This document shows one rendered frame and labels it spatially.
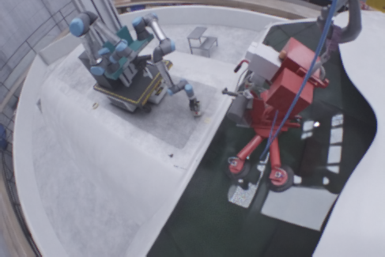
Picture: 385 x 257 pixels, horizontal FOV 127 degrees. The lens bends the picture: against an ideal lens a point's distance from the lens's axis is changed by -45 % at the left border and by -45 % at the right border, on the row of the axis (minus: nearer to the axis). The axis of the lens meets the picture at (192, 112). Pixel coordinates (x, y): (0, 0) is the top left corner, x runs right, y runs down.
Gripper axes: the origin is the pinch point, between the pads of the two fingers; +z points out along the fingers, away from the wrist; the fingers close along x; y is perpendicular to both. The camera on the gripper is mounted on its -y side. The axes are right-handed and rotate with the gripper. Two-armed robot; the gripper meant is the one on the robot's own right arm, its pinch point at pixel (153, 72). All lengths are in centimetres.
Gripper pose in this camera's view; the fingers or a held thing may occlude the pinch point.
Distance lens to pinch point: 142.1
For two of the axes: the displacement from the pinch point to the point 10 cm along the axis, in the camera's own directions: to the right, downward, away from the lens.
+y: -8.1, 3.9, 4.3
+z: 5.8, 4.6, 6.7
